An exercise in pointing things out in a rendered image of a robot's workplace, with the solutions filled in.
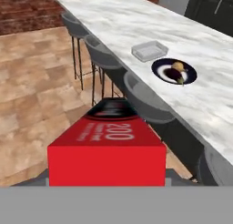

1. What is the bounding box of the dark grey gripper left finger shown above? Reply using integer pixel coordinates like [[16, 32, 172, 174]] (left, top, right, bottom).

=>
[[12, 168, 50, 188]]

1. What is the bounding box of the dark cabinet run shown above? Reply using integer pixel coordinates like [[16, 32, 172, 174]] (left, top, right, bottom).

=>
[[184, 0, 233, 38]]

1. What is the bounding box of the yellow onion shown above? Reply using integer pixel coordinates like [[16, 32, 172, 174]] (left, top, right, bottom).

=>
[[171, 60, 189, 73]]

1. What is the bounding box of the dark blue plate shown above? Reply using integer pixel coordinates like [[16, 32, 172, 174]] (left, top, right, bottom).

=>
[[150, 57, 198, 86]]

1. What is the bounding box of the grey appliance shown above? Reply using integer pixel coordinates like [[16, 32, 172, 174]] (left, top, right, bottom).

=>
[[157, 0, 194, 16]]

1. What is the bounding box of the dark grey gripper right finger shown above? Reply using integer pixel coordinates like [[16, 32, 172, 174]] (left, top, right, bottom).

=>
[[165, 168, 199, 188]]

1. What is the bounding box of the purple eggplant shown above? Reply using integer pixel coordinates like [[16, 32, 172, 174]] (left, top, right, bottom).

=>
[[162, 67, 186, 87]]

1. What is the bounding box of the clear plastic tupperware container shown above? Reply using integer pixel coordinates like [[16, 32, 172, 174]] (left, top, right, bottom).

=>
[[130, 40, 169, 64]]

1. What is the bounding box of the red aluminum foil box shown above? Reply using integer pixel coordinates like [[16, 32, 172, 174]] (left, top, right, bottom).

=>
[[46, 97, 167, 188]]

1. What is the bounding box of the grey bar stool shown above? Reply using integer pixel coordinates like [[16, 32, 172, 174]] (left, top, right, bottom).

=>
[[196, 145, 233, 188], [84, 34, 126, 107], [60, 11, 91, 91], [123, 70, 177, 126]]

